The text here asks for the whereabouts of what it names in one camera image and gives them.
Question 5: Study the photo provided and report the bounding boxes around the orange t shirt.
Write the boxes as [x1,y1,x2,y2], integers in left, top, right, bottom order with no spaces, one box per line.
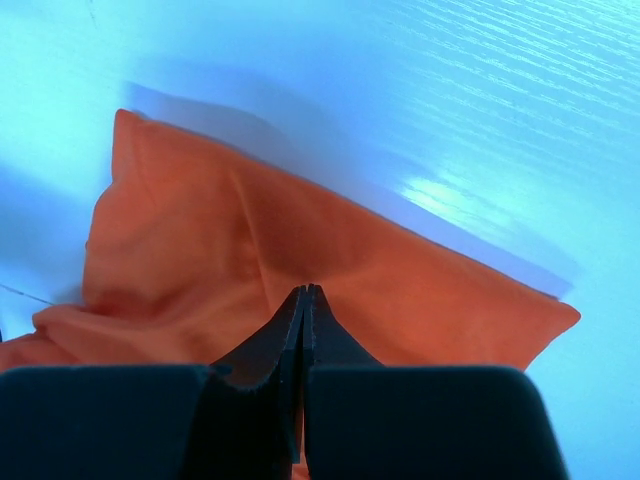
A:
[0,108,582,480]

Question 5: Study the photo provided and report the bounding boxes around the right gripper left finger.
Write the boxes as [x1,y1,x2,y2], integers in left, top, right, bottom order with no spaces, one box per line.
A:
[1,287,306,479]

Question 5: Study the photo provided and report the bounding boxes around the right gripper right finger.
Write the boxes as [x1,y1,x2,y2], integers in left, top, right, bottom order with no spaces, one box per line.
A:
[303,285,568,479]

